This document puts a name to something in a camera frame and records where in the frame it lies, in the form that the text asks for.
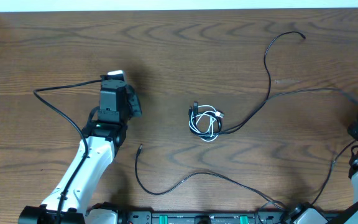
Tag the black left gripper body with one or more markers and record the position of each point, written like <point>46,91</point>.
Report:
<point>132,104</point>

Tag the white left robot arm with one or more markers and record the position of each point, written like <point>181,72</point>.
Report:
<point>101,138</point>

